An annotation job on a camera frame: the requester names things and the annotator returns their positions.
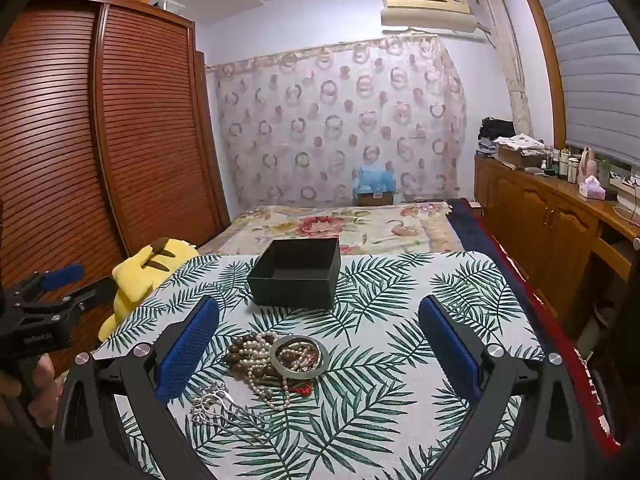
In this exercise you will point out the row of toiletry bottles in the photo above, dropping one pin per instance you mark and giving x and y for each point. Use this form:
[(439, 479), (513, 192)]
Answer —
[(564, 165)]

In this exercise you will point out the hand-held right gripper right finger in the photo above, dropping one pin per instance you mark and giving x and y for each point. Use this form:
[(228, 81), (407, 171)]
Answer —
[(450, 350)]

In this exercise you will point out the grey bangle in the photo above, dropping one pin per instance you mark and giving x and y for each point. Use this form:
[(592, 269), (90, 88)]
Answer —
[(300, 371)]

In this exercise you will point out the red patterned blanket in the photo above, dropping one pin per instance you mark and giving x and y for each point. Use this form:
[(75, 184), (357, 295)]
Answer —
[(575, 360)]

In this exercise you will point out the black jewelry box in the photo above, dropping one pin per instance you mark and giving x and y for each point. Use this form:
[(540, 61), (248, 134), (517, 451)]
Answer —
[(295, 287)]

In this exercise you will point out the wooden sideboard cabinet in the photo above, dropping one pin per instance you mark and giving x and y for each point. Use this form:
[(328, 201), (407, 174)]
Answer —
[(530, 220)]

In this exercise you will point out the beige air conditioner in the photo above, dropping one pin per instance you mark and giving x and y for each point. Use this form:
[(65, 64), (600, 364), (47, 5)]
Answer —
[(425, 5)]

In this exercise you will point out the silver hairpin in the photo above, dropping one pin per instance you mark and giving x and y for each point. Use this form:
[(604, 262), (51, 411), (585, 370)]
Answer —
[(205, 402)]

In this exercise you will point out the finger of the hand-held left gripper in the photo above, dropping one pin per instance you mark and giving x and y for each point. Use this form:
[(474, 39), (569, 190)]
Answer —
[(80, 297), (62, 275)]

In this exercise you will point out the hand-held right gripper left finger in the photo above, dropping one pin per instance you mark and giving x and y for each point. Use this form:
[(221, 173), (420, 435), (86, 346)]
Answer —
[(187, 350)]

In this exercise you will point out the open cardboard box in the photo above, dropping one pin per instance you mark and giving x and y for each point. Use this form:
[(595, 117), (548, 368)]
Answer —
[(515, 155)]

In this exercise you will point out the sheer circle-print curtain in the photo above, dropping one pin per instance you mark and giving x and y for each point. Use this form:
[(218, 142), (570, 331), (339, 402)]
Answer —
[(325, 125)]

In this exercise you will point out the pink tissue box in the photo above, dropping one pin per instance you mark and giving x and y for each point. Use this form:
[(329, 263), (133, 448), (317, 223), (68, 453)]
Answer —
[(592, 190)]

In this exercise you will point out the blue bag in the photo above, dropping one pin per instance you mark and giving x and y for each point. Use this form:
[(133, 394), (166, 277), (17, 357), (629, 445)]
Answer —
[(372, 177)]

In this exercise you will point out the white wrapped pipe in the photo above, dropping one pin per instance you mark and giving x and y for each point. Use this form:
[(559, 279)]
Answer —
[(510, 70)]

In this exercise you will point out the grey window blind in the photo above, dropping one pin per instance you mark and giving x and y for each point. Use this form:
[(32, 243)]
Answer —
[(590, 75)]

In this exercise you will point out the yellow plush toy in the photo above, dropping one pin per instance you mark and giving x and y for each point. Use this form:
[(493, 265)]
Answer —
[(135, 280)]

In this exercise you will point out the small cardboard box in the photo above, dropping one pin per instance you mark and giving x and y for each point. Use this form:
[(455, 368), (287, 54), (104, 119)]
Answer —
[(375, 198)]

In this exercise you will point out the pile of black clothes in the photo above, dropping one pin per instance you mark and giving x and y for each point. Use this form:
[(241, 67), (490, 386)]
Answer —
[(495, 127)]

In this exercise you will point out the floral bed blanket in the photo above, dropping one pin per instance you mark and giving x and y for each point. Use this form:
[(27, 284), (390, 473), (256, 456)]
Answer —
[(310, 225)]

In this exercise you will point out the person's left hand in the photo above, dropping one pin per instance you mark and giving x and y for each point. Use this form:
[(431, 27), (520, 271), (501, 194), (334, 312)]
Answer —
[(47, 385)]

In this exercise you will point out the dark blue blanket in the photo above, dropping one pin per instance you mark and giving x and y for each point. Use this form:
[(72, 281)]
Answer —
[(470, 230)]

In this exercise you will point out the white storage box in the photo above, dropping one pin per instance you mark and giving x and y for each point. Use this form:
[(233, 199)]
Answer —
[(172, 6)]

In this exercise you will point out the leaf-print tablecloth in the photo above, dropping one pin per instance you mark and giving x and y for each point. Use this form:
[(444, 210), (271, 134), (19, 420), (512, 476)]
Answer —
[(380, 310)]

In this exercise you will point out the brown slatted wardrobe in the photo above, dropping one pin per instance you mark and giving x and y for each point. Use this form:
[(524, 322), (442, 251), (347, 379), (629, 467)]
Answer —
[(140, 135)]

